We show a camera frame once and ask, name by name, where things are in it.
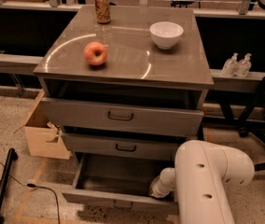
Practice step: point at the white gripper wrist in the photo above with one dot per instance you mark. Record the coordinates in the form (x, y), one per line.
(158, 187)

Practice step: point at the grey bottom drawer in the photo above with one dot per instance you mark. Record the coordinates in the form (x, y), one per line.
(119, 182)

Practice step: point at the grey drawer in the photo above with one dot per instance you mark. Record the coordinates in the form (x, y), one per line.
(119, 182)
(122, 118)
(120, 147)

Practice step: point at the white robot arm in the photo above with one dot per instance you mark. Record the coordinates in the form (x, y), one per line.
(201, 170)

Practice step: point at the grey middle drawer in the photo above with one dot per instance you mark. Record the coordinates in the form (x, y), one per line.
(120, 147)

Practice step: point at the grey top drawer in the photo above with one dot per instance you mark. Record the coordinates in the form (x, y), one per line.
(122, 118)

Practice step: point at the grey drawer cabinet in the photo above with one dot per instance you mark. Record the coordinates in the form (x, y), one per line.
(136, 71)

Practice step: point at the cardboard box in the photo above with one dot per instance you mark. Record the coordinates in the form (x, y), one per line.
(43, 138)

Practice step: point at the clear pump bottle left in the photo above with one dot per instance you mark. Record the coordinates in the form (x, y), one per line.
(230, 66)

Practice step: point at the clear pump bottle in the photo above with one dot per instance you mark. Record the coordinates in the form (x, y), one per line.
(243, 66)
(230, 66)

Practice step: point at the clear pump bottle right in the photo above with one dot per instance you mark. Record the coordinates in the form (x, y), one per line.
(243, 66)

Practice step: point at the red apple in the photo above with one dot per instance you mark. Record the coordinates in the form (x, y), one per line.
(95, 53)

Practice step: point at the white bowl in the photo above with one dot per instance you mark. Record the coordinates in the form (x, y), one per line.
(165, 34)

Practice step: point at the black stand leg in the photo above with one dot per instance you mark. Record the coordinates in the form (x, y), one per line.
(11, 156)

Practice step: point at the patterned drink can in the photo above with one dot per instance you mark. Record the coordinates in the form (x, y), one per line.
(102, 8)

